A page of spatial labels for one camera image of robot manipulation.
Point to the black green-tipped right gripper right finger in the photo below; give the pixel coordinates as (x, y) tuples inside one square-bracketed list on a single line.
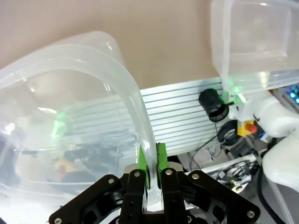
[(177, 198)]

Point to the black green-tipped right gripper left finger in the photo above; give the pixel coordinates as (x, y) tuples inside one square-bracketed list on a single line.
[(133, 198)]

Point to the large clear plastic bin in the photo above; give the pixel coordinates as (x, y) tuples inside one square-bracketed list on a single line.
[(70, 105)]

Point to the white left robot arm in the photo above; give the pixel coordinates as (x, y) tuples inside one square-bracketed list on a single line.
[(278, 121)]

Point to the yellow emergency stop box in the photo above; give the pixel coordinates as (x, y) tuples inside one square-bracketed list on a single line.
[(246, 128), (61, 166)]

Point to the clear flexible tube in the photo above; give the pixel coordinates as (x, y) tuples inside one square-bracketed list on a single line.
[(280, 205)]

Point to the electronics box with blue lights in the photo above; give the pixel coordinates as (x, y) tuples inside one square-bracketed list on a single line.
[(290, 93)]

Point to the small clear plastic bin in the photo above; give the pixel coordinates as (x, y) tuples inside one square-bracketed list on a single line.
[(254, 39)]

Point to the ribbed aluminium frame panel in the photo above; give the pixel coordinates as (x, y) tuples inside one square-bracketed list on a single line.
[(177, 116)]

